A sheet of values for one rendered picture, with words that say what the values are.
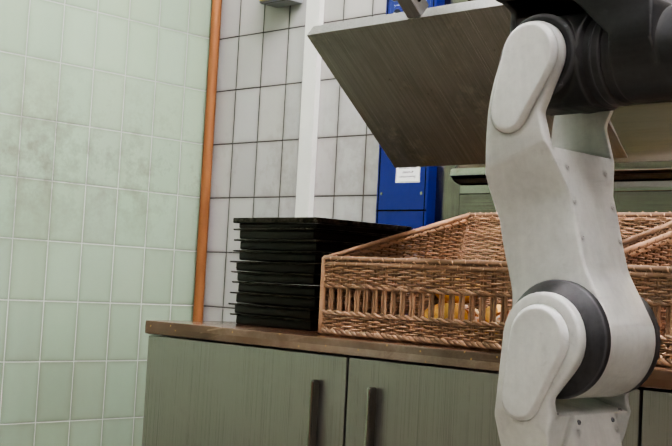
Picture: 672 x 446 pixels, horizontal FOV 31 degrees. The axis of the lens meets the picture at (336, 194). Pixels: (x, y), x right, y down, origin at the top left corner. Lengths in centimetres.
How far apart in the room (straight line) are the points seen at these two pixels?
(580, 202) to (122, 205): 191
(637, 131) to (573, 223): 106
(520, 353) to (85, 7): 200
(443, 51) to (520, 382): 89
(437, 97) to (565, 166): 82
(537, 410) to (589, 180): 30
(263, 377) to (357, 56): 65
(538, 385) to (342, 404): 85
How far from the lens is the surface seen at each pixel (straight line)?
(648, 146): 252
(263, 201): 323
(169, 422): 263
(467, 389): 207
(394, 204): 287
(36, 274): 310
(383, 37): 226
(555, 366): 145
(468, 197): 277
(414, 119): 238
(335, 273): 234
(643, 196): 252
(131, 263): 326
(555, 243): 151
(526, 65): 152
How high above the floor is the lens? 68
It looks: 4 degrees up
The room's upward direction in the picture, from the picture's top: 3 degrees clockwise
